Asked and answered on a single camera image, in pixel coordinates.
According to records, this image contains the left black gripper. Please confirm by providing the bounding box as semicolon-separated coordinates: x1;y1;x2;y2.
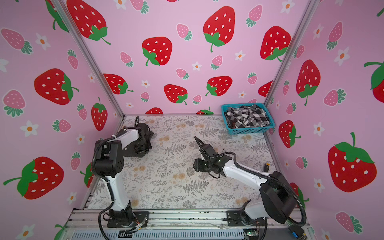
134;140;153;155

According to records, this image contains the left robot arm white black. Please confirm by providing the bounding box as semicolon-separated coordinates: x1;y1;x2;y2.
91;123;154;223

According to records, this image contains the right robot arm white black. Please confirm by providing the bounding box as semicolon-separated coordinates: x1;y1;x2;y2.
193;156;298;226

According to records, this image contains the teal plastic basket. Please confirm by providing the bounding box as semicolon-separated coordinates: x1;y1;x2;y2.
221;103;276;135

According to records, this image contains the black white checkered shirt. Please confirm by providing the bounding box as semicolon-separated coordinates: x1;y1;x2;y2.
225;105;271;129

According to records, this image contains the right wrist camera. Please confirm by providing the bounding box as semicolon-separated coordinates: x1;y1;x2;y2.
201;144;218;158

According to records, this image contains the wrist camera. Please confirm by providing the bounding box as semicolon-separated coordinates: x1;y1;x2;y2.
201;144;218;158
135;123;150;134

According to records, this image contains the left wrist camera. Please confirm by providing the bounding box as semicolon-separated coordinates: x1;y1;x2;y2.
135;123;150;134

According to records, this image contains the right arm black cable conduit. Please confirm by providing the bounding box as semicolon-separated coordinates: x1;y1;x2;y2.
194;136;307;227

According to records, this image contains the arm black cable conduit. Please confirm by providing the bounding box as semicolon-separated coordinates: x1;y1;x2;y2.
194;136;307;227
91;128;136;240

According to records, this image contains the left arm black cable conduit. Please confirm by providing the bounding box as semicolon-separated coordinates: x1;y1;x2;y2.
91;128;136;240

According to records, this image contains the black handled screwdriver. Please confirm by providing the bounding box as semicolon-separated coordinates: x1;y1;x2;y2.
263;163;270;173

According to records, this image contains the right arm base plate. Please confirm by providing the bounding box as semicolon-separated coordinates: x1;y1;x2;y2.
223;210;266;227

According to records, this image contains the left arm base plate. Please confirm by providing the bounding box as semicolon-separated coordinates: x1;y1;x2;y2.
107;211;150;229

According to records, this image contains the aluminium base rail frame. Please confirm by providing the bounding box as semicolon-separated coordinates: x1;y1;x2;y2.
56;208;316;240

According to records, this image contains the coloured ribbon cable with connector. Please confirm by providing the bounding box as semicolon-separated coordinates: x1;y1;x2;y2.
286;218;308;240

